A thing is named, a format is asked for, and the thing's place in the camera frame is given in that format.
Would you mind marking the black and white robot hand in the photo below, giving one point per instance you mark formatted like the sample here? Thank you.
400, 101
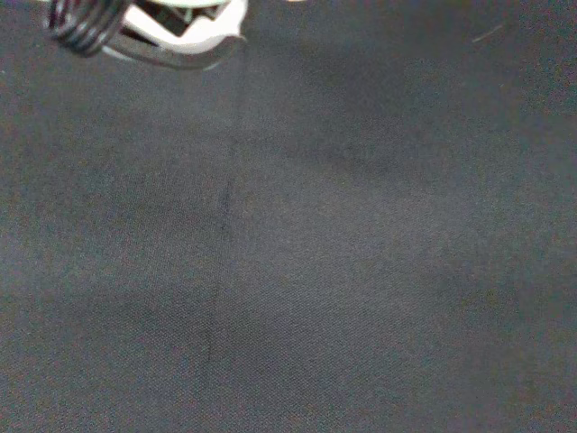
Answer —
198, 36

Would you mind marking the black bench cloth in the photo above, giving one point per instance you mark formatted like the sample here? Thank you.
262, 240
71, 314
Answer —
315, 248

